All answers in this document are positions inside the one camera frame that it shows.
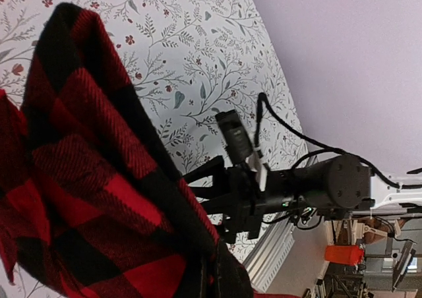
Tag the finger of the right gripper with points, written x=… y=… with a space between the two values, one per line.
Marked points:
x=214 y=168
x=215 y=200

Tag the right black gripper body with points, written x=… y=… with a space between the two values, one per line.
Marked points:
x=250 y=204

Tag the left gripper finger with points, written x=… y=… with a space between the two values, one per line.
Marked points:
x=224 y=276

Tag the red black plaid shirt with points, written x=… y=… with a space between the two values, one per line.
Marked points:
x=92 y=204

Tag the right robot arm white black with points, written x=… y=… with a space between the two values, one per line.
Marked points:
x=336 y=188

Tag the red box in background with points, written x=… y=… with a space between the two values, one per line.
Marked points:
x=349 y=255

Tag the floral patterned table cloth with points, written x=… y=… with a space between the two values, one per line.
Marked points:
x=187 y=60

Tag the aluminium front rail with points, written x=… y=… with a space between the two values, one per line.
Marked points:
x=286 y=260

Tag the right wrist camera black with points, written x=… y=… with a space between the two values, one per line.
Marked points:
x=238 y=143

